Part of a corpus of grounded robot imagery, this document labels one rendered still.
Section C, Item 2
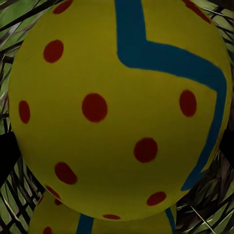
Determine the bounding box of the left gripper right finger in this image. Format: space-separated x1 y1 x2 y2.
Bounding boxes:
219 130 234 169

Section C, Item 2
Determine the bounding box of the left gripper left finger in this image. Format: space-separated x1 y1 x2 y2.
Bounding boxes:
0 131 21 188

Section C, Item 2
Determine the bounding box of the wicker basket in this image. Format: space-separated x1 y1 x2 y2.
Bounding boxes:
0 0 234 234

